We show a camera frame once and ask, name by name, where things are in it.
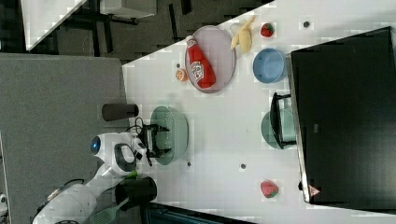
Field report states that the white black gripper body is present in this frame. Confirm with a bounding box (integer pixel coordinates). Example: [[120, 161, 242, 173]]
[[131, 125, 153, 161]]

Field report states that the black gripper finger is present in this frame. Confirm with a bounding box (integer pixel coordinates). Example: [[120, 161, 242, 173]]
[[146, 124, 170, 132], [146, 148, 170, 158]]

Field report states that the green plastic strainer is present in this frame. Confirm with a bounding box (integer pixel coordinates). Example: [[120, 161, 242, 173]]
[[150, 106, 189, 165]]

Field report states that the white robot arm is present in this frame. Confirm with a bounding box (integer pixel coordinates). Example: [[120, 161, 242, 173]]
[[32, 124, 172, 224]]

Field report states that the black utensil holder cup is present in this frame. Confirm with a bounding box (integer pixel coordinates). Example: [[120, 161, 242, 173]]
[[115, 176, 157, 204]]

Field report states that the orange slice toy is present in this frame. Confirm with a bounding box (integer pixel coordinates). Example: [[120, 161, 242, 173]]
[[176, 68, 188, 82]]

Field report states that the red ketchup bottle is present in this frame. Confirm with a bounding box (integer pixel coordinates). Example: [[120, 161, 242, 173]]
[[187, 35, 216, 89]]

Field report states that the green slotted spatula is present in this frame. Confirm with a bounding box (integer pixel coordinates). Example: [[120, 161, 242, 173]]
[[90, 199, 128, 224]]

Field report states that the grey padded panel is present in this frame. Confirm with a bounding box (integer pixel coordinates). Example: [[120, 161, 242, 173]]
[[1, 53, 128, 224]]

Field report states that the lilac round plate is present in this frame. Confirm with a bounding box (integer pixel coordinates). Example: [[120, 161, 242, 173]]
[[185, 25, 236, 93]]

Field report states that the pink strawberry toy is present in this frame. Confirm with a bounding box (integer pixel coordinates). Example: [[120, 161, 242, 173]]
[[261, 180, 278, 199]]

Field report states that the peeled banana toy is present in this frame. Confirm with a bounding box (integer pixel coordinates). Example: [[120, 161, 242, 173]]
[[231, 16, 255, 53]]

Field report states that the blue plastic bowl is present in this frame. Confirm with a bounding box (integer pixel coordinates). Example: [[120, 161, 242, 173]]
[[252, 49, 286, 84]]

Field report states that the green plastic mug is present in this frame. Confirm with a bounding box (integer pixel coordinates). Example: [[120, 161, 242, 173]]
[[261, 97, 296, 149]]

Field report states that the red strawberry toy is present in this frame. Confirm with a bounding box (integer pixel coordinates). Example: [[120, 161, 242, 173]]
[[261, 23, 275, 37]]

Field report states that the white side table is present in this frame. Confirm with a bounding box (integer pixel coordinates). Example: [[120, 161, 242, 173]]
[[21, 0, 88, 51]]

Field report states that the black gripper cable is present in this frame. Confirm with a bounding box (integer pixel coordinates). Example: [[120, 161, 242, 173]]
[[124, 117, 146, 133]]

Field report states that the black cylinder post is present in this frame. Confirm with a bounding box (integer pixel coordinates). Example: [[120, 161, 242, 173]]
[[102, 104, 139, 121]]

